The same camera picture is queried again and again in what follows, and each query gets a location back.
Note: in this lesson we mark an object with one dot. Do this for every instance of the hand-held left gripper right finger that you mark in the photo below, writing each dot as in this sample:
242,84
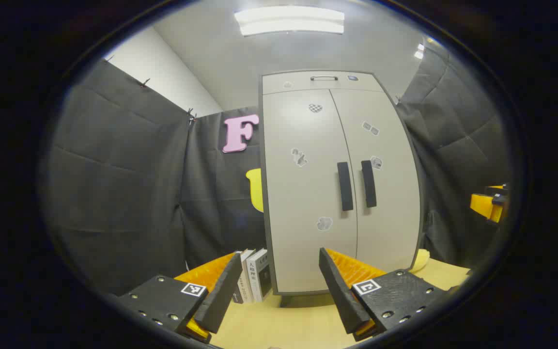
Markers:
339,295

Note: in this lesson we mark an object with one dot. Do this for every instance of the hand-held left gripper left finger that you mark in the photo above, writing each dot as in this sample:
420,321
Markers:
221,300

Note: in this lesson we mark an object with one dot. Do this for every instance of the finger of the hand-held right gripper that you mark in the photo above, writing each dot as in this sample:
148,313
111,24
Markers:
485,206

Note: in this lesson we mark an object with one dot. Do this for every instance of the grey cabinet door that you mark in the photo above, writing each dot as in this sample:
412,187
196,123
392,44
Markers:
303,194
395,203

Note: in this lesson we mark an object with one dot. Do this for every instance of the grey double-door shoe cabinet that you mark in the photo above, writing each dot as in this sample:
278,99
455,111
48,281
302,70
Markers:
298,83

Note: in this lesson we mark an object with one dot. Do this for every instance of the yellow round sponge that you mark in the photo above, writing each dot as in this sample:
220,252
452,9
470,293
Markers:
419,261

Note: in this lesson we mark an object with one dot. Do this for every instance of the black backdrop cloth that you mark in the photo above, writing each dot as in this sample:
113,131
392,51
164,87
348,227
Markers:
114,194

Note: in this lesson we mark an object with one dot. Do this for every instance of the small ceiling light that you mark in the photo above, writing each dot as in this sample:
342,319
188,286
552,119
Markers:
419,51

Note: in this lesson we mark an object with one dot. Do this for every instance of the long ceiling light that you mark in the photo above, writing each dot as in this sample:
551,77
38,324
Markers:
288,20

